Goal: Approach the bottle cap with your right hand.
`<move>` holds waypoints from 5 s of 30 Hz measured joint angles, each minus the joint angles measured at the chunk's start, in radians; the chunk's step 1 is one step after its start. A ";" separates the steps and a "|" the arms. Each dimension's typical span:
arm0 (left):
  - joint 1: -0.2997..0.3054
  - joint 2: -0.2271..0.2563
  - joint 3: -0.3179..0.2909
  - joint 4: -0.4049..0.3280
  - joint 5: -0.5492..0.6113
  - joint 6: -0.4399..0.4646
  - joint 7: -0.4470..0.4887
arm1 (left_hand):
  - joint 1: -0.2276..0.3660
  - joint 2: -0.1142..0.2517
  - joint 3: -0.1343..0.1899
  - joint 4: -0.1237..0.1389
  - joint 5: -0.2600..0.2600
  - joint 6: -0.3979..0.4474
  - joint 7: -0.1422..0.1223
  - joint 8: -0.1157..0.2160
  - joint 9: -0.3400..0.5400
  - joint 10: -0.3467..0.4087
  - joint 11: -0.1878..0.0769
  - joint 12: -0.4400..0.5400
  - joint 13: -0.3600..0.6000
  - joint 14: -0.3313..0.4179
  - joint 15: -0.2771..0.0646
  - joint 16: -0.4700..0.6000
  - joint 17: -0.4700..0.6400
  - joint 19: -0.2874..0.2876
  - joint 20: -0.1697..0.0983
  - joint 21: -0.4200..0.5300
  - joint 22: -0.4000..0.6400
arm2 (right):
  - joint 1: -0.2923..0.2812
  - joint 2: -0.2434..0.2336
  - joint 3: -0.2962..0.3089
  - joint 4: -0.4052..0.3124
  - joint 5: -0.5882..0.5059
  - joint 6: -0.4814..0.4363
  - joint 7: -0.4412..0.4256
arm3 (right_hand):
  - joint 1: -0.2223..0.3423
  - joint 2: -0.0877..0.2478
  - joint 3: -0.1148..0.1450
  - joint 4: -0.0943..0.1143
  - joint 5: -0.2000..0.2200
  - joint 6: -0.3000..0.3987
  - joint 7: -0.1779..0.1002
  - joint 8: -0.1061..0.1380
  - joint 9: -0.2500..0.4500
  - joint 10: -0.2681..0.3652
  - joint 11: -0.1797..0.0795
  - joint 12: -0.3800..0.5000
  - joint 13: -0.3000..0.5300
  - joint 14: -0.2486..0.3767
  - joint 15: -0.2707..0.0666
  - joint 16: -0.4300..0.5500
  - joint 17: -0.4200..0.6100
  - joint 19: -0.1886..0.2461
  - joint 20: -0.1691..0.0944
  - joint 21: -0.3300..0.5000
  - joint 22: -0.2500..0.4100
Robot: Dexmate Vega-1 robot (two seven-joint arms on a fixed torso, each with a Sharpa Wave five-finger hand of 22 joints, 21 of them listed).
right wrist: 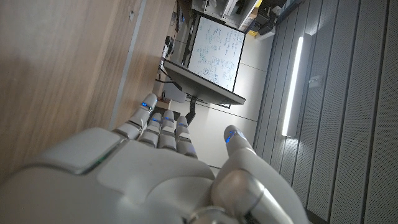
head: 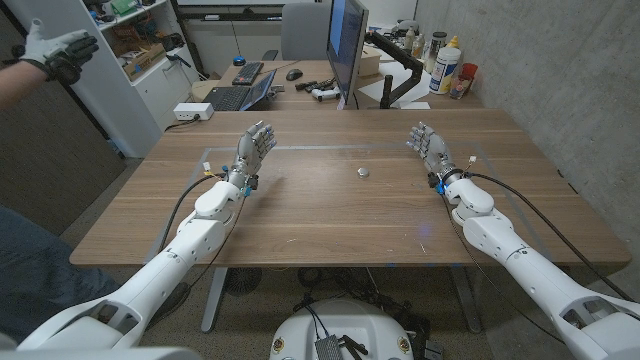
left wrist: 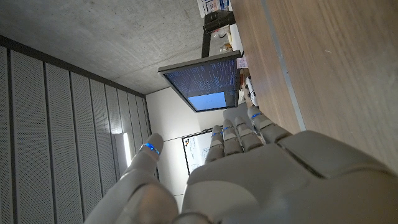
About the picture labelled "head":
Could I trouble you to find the person's gloved hand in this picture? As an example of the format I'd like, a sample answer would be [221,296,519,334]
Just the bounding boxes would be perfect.
[19,18,100,85]

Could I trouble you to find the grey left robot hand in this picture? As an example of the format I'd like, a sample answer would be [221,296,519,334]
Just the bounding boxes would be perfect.
[227,120,277,189]

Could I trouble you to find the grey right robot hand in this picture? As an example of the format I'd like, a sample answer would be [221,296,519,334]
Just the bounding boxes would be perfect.
[407,122,464,187]

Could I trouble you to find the person's bare forearm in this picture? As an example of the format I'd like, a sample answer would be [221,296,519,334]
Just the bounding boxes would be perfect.
[0,59,49,109]

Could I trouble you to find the open dark laptop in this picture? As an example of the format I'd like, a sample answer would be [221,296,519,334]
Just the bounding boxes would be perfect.
[202,69,277,113]

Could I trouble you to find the white shelf cabinet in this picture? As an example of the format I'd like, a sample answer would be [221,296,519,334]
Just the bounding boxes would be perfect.
[3,0,202,159]

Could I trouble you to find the white power box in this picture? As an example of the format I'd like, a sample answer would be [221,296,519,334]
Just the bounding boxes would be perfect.
[172,102,216,122]

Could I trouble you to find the red cup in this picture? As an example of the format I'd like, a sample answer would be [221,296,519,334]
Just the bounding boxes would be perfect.
[449,62,479,101]

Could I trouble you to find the black keyboard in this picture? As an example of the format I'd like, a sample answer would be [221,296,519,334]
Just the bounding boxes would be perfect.
[231,61,265,87]

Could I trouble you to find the white wipes canister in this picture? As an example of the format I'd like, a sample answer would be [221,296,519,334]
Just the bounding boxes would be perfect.
[428,46,462,96]

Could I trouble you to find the black remote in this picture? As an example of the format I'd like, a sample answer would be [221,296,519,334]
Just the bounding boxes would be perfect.
[294,78,337,94]

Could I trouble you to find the white game controller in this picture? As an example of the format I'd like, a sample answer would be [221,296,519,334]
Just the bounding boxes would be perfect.
[310,87,342,103]

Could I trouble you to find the cardboard box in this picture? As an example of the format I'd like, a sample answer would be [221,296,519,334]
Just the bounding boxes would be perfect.
[121,42,168,82]

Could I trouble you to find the dark-lidded jar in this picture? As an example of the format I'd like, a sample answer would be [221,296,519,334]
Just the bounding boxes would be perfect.
[423,31,448,74]

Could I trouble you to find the light wooden box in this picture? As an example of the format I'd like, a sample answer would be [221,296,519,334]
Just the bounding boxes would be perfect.
[356,44,383,78]

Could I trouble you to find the grey office chair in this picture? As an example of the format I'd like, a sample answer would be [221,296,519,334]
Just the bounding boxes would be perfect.
[261,2,333,63]

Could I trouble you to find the black round fan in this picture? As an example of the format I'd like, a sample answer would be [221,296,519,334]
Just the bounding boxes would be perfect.
[223,267,264,298]

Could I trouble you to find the black computer monitor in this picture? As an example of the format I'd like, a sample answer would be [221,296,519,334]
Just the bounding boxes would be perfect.
[326,0,370,104]

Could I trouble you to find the grey table leg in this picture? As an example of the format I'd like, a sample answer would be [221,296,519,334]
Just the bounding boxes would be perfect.
[449,264,484,335]
[200,266,229,334]

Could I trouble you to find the white robot torso base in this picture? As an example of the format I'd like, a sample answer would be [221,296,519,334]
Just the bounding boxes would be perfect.
[269,298,416,360]

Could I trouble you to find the person's blue jeans leg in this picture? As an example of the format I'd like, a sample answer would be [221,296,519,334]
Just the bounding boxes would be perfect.
[0,204,122,346]

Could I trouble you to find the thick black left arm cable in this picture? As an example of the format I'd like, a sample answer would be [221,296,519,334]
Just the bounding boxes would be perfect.
[158,172,229,252]

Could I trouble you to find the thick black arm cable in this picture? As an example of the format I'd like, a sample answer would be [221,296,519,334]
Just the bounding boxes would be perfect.
[158,172,229,252]
[464,171,636,304]

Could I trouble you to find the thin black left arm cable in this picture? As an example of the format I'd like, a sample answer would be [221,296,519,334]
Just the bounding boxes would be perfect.
[188,189,249,292]

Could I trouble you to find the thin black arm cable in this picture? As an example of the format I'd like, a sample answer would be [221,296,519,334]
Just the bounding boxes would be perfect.
[439,194,567,346]
[188,189,249,292]

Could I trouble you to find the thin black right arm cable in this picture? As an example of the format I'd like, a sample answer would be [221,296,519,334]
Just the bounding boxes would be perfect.
[439,194,567,346]

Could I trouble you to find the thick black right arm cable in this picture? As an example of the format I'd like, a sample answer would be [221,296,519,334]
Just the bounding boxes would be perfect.
[464,171,636,304]

